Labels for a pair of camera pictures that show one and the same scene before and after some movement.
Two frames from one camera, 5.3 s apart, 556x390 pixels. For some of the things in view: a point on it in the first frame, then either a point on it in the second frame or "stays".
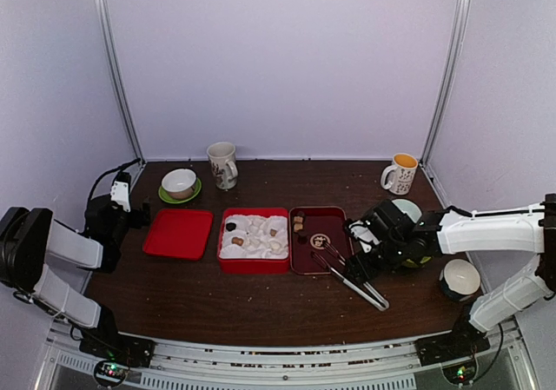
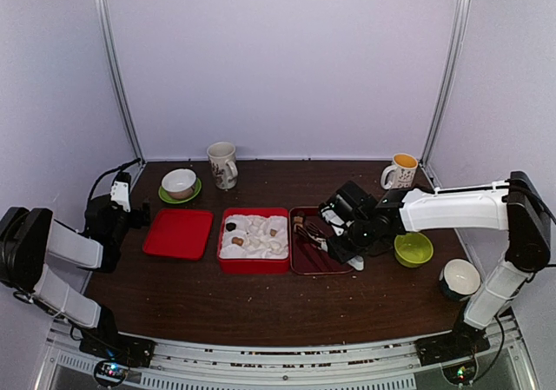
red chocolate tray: [317, 239] stays
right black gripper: [359, 267] → [340, 254]
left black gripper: [137, 221] stays
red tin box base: [252, 266] stays
